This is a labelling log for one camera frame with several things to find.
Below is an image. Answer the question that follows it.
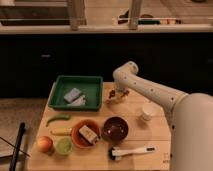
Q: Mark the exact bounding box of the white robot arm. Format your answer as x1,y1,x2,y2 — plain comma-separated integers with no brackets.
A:
113,61,213,171

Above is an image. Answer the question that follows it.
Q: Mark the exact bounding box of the purple bowl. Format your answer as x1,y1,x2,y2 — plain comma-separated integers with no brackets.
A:
102,116,129,143

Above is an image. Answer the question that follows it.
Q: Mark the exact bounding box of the orange bowl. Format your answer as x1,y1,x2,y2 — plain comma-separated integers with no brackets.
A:
71,119,100,149

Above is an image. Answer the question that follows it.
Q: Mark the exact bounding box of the white paper cup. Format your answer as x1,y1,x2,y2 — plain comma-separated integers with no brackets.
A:
140,103,157,122

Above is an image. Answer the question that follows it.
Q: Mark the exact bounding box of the white folded cloth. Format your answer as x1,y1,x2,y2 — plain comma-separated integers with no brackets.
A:
70,95,86,106

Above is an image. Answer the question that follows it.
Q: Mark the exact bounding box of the green plastic tray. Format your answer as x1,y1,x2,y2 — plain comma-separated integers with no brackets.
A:
48,75,103,111

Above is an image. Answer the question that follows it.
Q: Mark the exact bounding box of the grey sponge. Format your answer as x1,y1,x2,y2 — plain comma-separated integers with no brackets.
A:
64,88,82,103

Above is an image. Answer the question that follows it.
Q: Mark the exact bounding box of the tan sponge block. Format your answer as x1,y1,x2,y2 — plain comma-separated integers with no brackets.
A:
79,125,99,144

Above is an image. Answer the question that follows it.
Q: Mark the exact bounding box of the white dish brush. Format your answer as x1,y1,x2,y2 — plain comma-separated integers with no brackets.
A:
108,147,155,160

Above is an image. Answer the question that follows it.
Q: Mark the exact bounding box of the yellow corn cob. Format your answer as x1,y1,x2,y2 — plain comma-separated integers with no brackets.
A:
50,128,72,136

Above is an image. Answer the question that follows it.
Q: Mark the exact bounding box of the small green cup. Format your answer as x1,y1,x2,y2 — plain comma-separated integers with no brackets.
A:
55,138,72,155

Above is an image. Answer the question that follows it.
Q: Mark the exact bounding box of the red yellow apple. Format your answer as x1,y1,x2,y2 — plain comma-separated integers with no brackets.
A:
36,136,53,153

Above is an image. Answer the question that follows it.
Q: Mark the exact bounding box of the black rod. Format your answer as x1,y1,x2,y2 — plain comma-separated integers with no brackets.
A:
9,122,25,171

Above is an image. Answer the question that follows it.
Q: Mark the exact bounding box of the wooden post right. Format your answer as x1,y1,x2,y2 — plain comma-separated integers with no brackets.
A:
128,0,142,30

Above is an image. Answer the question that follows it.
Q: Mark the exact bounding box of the wooden post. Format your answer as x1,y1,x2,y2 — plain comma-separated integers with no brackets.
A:
128,0,142,30
66,0,87,31

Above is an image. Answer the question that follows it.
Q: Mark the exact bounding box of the wooden post left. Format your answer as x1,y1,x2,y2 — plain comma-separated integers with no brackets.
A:
66,0,87,31

